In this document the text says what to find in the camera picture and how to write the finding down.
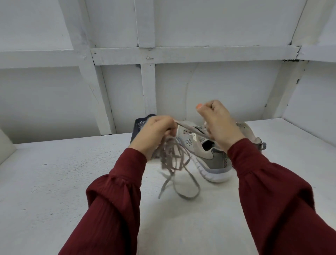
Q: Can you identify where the person's left hand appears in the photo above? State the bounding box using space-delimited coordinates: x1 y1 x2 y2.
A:
130 115 178 160

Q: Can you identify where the person's right hand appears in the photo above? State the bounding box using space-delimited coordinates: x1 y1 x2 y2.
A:
196 100 246 153

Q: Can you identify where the grey mesh shoe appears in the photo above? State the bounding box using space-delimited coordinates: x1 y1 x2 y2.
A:
236 122 267 152
175 121 234 184

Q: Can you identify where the person's right forearm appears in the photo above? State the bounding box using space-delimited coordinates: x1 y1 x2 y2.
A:
227 138 336 255

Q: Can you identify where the person's left forearm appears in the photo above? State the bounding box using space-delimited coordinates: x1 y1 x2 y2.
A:
59 147 148 255

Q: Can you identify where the dark plastic lattice basket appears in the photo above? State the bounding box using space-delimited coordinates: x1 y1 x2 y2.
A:
130 113 157 144

